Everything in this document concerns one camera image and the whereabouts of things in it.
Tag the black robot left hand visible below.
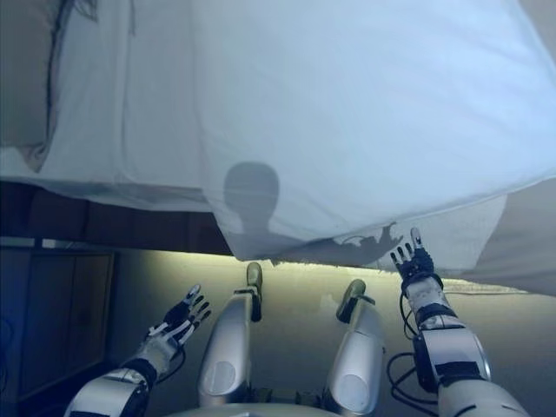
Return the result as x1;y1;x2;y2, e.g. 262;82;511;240
149;284;214;349

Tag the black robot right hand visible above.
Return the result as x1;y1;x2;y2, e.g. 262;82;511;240
389;227;436;284

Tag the white duvet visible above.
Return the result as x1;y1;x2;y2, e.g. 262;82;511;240
186;0;556;267

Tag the white bed sheet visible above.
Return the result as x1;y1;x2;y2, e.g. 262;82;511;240
0;0;221;206

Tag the silver robot left leg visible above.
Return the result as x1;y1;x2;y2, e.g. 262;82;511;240
196;261;265;406

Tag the silver robot leg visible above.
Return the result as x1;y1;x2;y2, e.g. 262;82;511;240
196;261;265;406
322;279;388;406

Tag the light patterned rug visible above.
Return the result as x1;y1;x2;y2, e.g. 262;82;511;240
436;277;532;297

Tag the silver robot right leg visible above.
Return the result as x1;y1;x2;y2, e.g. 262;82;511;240
322;279;388;406

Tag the large beige pillow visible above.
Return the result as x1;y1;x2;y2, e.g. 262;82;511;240
0;0;63;174

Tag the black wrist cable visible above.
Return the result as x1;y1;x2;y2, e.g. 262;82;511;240
385;281;436;393

